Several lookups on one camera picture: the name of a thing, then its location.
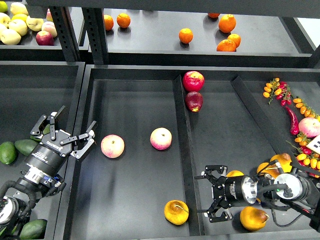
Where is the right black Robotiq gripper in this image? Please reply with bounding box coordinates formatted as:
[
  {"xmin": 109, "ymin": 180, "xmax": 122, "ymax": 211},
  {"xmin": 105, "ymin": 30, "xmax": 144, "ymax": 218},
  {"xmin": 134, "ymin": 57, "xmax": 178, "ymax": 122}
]
[{"xmin": 194, "ymin": 165, "xmax": 233, "ymax": 223}]

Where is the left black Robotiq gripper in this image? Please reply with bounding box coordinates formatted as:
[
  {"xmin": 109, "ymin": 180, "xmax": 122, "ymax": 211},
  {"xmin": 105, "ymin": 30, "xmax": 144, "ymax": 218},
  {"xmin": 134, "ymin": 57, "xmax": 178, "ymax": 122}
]
[{"xmin": 30, "ymin": 105, "xmax": 97, "ymax": 160}]

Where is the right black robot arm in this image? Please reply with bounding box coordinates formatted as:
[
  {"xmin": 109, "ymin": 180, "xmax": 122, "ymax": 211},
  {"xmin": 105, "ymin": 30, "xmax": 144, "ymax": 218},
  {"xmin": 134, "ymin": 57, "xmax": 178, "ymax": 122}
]
[{"xmin": 195, "ymin": 159, "xmax": 320, "ymax": 231}]

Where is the light green avocado top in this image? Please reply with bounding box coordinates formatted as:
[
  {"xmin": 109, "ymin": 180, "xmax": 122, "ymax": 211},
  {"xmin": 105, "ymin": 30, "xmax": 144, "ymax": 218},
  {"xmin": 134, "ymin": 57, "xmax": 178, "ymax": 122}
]
[{"xmin": 30, "ymin": 124, "xmax": 50, "ymax": 142}]

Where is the yellow pear bottom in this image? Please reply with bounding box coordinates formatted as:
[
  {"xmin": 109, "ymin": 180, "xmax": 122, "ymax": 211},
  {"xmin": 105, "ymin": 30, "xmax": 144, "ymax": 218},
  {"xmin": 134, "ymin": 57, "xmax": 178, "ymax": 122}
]
[{"xmin": 240, "ymin": 206, "xmax": 269, "ymax": 232}]

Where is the dark green avocado middle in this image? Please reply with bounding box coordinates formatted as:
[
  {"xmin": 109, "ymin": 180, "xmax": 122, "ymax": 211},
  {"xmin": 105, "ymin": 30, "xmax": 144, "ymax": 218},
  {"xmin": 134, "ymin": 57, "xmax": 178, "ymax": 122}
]
[{"xmin": 14, "ymin": 139, "xmax": 38, "ymax": 156}]

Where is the bright green avocado far left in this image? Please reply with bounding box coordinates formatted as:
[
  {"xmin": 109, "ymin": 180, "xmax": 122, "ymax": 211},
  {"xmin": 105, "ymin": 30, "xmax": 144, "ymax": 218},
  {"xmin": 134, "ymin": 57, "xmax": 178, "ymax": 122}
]
[{"xmin": 0, "ymin": 141, "xmax": 17, "ymax": 165}]

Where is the yellow pear by divider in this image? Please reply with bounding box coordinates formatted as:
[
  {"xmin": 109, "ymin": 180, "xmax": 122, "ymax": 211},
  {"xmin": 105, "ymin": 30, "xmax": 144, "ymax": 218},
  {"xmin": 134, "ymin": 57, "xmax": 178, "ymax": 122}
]
[{"xmin": 270, "ymin": 153, "xmax": 292, "ymax": 173}]

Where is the dark avocado bottom left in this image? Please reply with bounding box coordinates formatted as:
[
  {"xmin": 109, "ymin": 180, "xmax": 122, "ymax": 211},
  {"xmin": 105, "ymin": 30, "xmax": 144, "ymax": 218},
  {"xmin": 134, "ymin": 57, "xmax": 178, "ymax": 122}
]
[{"xmin": 19, "ymin": 219, "xmax": 48, "ymax": 240}]

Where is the pale yellow pear top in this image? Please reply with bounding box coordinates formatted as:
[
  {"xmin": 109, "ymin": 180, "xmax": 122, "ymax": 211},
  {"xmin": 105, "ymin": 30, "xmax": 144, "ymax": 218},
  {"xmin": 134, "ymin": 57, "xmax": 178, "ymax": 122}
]
[{"xmin": 10, "ymin": 2, "xmax": 29, "ymax": 16}]

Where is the pink apple left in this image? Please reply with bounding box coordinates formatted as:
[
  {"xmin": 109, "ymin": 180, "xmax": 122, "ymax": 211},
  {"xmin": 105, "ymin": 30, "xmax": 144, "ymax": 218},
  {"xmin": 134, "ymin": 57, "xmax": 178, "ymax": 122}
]
[{"xmin": 100, "ymin": 134, "xmax": 125, "ymax": 159}]

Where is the pink apple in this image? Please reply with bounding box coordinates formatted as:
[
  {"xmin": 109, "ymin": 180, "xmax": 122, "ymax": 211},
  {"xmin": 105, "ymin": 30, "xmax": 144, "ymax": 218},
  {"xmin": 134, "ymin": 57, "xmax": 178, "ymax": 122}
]
[
  {"xmin": 150, "ymin": 127, "xmax": 172, "ymax": 151},
  {"xmin": 100, "ymin": 134, "xmax": 125, "ymax": 159}
]

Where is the black left tray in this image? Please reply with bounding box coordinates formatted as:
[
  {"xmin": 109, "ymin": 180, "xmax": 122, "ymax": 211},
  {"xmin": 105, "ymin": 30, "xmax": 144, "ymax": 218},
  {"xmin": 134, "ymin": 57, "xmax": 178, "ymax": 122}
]
[{"xmin": 0, "ymin": 61, "xmax": 85, "ymax": 240}]

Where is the black tray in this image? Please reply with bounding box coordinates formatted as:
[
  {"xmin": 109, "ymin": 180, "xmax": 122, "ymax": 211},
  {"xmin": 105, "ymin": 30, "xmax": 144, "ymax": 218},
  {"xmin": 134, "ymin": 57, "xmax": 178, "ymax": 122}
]
[
  {"xmin": 0, "ymin": 61, "xmax": 85, "ymax": 240},
  {"xmin": 54, "ymin": 65, "xmax": 320, "ymax": 240}
]

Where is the pink apple centre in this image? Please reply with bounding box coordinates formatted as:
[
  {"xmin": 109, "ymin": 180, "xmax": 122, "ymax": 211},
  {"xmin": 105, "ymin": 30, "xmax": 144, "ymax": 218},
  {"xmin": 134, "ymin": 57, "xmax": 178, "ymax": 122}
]
[{"xmin": 150, "ymin": 127, "xmax": 172, "ymax": 151}]

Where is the black middle tray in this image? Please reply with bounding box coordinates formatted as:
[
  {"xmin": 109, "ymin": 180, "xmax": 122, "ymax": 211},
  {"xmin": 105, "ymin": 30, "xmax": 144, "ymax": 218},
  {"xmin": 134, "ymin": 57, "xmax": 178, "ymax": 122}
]
[{"xmin": 54, "ymin": 65, "xmax": 320, "ymax": 240}]

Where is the black upper left shelf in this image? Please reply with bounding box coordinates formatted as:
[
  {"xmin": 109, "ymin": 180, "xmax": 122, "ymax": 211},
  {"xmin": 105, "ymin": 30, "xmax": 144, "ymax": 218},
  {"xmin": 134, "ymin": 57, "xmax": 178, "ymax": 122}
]
[{"xmin": 0, "ymin": 0, "xmax": 87, "ymax": 62}]

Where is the red apple upper shelf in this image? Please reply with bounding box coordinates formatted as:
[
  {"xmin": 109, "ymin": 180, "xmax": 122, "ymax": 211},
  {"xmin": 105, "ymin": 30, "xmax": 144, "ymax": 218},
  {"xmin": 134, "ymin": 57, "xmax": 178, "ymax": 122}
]
[{"xmin": 35, "ymin": 31, "xmax": 54, "ymax": 46}]

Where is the lower cherry tomato bunch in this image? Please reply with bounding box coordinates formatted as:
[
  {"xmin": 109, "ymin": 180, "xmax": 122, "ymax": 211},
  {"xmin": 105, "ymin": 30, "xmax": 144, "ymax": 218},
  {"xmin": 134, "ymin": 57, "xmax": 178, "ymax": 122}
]
[{"xmin": 286, "ymin": 132, "xmax": 320, "ymax": 179}]

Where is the dark red apple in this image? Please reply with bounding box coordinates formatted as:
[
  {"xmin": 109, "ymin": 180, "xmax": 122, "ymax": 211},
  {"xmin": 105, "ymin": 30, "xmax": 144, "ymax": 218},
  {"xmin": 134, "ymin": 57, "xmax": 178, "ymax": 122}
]
[{"xmin": 185, "ymin": 91, "xmax": 203, "ymax": 113}]

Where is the red chili pepper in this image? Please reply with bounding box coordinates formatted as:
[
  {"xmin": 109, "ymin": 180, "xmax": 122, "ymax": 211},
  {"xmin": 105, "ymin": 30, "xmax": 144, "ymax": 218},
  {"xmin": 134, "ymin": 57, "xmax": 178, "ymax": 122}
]
[{"xmin": 285, "ymin": 106, "xmax": 300, "ymax": 135}]

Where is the pink peach upper shelf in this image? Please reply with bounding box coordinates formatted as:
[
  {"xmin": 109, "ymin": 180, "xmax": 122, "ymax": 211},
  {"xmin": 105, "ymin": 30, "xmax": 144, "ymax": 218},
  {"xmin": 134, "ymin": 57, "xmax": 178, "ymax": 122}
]
[{"xmin": 41, "ymin": 21, "xmax": 58, "ymax": 38}]

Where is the pale yellow apple right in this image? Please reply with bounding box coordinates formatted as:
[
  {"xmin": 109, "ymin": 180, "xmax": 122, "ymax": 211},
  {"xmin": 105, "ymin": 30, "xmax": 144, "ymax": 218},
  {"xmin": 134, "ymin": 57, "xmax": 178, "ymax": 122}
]
[{"xmin": 25, "ymin": 16, "xmax": 44, "ymax": 32}]

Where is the pale yellow apple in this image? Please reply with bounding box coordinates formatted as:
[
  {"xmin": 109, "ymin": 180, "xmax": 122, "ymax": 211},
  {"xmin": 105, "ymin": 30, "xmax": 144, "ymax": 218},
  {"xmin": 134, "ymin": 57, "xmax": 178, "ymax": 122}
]
[
  {"xmin": 0, "ymin": 29, "xmax": 22, "ymax": 45},
  {"xmin": 8, "ymin": 19, "xmax": 28, "ymax": 37},
  {"xmin": 25, "ymin": 16, "xmax": 44, "ymax": 32}
]

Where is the white price label card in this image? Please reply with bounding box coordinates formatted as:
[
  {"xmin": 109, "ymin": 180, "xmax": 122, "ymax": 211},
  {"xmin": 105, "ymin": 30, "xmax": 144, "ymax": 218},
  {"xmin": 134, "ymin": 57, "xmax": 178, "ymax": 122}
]
[{"xmin": 306, "ymin": 135, "xmax": 320, "ymax": 154}]

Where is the pale yellow apple front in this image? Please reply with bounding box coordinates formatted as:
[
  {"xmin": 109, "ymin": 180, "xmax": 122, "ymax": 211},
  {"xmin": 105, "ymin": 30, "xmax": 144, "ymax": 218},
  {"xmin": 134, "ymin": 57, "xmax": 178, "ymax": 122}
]
[{"xmin": 0, "ymin": 29, "xmax": 22, "ymax": 45}]

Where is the orange far left shelf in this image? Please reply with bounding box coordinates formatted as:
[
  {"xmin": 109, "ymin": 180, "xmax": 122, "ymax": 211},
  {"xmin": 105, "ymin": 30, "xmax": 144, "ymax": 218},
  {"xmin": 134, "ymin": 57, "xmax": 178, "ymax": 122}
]
[{"xmin": 103, "ymin": 14, "xmax": 114, "ymax": 31}]

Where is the pink apple right tray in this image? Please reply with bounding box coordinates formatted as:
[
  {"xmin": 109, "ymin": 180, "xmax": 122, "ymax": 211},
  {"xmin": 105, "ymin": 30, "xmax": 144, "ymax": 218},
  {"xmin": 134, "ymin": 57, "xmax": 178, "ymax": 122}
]
[{"xmin": 298, "ymin": 117, "xmax": 320, "ymax": 138}]

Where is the pale yellow apple middle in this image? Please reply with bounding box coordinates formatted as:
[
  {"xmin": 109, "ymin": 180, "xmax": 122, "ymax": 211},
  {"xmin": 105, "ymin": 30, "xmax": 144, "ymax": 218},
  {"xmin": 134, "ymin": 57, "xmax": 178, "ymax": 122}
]
[{"xmin": 8, "ymin": 19, "xmax": 28, "ymax": 37}]

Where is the bright red apple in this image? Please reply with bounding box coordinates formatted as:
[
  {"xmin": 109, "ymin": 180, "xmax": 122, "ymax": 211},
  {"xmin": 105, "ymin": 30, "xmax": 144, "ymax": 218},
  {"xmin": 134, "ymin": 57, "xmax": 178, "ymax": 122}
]
[{"xmin": 182, "ymin": 71, "xmax": 205, "ymax": 92}]

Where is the yellow lemon upper shelf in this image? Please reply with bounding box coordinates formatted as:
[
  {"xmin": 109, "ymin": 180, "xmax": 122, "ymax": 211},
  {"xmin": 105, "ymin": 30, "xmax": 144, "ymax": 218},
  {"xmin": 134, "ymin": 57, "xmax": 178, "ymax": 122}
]
[{"xmin": 11, "ymin": 13, "xmax": 28, "ymax": 22}]

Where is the orange cherry tomato bunch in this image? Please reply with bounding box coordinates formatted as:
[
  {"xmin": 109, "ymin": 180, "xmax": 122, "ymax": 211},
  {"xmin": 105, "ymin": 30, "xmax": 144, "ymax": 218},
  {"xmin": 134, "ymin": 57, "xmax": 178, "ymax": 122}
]
[{"xmin": 293, "ymin": 97, "xmax": 320, "ymax": 121}]

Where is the upper cherry tomato bunch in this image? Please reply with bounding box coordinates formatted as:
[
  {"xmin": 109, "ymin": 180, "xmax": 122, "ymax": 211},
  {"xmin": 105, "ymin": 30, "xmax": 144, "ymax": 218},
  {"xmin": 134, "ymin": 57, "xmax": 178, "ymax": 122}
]
[{"xmin": 262, "ymin": 77, "xmax": 292, "ymax": 106}]

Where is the pale apple left edge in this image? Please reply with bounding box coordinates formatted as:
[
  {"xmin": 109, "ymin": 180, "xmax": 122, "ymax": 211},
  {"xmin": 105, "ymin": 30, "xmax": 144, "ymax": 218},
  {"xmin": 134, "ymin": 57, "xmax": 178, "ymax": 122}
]
[{"xmin": 0, "ymin": 12, "xmax": 11, "ymax": 27}]

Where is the green lime corner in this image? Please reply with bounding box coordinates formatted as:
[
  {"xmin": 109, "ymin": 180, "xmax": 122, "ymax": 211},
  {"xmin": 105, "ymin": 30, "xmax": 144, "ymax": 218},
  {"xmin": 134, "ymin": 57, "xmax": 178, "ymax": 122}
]
[{"xmin": 0, "ymin": 1, "xmax": 8, "ymax": 13}]

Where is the black perforated shelf post right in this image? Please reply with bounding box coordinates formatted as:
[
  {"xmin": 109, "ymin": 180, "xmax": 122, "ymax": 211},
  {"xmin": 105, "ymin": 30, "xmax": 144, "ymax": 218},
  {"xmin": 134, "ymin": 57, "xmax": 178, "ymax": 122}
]
[{"xmin": 81, "ymin": 7, "xmax": 110, "ymax": 65}]

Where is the black perforated shelf post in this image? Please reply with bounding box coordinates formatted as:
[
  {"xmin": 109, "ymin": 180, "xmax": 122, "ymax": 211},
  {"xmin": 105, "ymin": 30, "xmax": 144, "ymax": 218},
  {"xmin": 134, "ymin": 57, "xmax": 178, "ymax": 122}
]
[
  {"xmin": 49, "ymin": 6, "xmax": 81, "ymax": 62},
  {"xmin": 81, "ymin": 7, "xmax": 110, "ymax": 65}
]

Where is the black perforated shelf post left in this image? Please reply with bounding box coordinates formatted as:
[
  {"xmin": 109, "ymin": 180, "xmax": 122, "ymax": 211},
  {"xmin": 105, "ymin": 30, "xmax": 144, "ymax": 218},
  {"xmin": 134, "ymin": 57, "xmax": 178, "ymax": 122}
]
[{"xmin": 49, "ymin": 6, "xmax": 81, "ymax": 62}]

